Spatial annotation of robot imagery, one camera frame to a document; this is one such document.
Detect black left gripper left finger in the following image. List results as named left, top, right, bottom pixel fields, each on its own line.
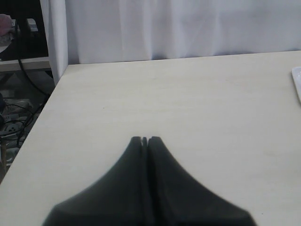
left=43, top=137, right=145, bottom=226

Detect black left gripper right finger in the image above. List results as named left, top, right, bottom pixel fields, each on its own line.
left=147, top=137, right=256, bottom=226

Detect power strip on floor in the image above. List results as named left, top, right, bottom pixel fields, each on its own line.
left=0, top=98, right=43, bottom=163

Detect white side shelf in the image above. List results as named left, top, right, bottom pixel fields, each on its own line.
left=0, top=57, right=51, bottom=73

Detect white curtain backdrop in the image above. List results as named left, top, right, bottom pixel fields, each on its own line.
left=40, top=0, right=301, bottom=82

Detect white plastic tray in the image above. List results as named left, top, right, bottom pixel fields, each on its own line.
left=291, top=66, right=301, bottom=102

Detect black stand on shelf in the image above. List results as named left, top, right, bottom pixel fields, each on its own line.
left=0, top=0, right=48, bottom=61

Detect pink plush on shelf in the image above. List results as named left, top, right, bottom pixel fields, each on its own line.
left=0, top=14, right=13, bottom=36

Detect black cable beside table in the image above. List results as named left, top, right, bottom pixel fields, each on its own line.
left=16, top=18, right=51, bottom=106

